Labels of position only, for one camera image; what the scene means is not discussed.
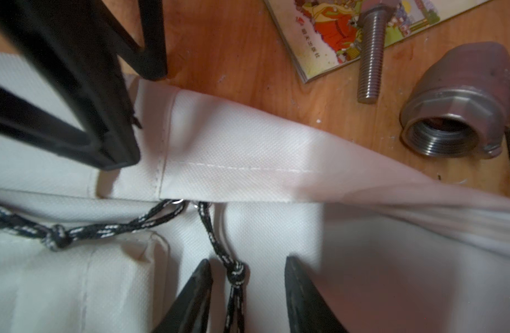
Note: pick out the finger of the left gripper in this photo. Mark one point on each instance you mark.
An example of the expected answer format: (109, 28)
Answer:
(65, 42)
(150, 59)

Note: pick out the steel bolt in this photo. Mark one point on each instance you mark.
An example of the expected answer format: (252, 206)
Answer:
(373, 21)

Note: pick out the metal pipe elbow fitting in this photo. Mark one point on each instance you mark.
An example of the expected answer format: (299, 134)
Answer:
(461, 105)

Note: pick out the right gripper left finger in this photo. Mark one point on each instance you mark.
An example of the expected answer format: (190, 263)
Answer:
(190, 311)

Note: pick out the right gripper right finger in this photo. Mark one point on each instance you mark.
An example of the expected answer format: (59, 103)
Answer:
(309, 299)

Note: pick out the white student backpack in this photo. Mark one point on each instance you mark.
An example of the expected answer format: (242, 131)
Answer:
(238, 191)

